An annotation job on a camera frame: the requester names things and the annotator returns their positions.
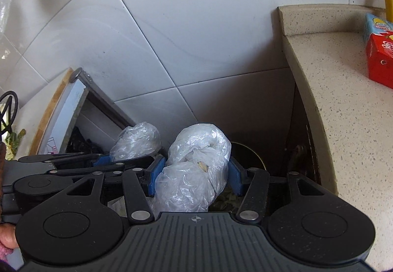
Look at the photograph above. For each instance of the knotted clear plastic bag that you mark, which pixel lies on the knotted clear plastic bag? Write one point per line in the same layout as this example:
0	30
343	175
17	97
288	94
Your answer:
190	186

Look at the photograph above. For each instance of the person's left hand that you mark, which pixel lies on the person's left hand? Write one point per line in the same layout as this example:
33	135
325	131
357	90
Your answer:
6	236

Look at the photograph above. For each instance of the red and blue carton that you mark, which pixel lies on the red and blue carton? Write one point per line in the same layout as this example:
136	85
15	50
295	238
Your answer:
380	57

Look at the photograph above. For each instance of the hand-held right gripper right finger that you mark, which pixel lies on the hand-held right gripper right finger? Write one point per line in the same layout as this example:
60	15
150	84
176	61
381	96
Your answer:
235	180

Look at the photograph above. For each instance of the grey metal frame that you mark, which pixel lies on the grey metal frame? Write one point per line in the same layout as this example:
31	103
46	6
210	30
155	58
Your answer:
101	100

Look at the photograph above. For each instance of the dark round trash bin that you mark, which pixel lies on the dark round trash bin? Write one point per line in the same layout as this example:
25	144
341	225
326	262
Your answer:
248	155

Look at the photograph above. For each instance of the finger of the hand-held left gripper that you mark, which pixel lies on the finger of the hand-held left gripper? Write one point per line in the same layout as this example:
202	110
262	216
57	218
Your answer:
86	169
61	157

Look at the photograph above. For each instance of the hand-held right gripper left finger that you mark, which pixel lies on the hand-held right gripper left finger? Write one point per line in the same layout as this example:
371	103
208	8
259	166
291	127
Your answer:
155	177

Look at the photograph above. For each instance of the round wooden board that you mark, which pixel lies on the round wooden board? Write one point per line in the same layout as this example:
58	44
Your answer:
52	106

